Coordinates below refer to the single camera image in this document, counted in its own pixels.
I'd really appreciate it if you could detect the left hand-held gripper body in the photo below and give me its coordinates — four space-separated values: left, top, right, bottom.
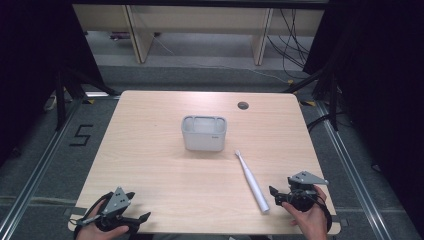
94 187 140 233

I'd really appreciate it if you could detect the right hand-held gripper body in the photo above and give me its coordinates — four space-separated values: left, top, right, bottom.
281 170 330 213

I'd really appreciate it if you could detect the white electric toothbrush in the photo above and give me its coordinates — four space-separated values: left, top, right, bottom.
234 149 271 214

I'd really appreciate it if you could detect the grey toothbrush holder box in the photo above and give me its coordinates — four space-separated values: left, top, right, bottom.
181 114 228 152

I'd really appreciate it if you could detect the person's right hand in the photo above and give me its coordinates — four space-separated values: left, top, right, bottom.
282 185 330 240

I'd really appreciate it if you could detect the person's left hand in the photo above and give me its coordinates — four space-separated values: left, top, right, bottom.
75 200 130 240

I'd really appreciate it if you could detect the black metal stand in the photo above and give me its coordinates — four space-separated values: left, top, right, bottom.
54 64 121 132
282 66 340 132

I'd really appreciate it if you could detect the white power strip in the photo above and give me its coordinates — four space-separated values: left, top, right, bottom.
42 94 58 113

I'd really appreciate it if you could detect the black curtain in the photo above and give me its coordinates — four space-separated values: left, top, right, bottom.
302 0 424 229
0 0 106 168

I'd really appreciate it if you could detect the black gripper strap cable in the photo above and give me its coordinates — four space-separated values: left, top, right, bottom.
311 194 334 234
73 192 113 239

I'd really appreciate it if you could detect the metal floor rail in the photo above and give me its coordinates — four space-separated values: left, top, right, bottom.
314 99 395 240
0 97 85 240

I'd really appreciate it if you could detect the thick black floor cable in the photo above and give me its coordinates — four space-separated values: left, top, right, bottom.
305 111 348 133

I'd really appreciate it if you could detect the bundle of black cables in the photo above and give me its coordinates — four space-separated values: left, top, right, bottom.
266 8 312 80

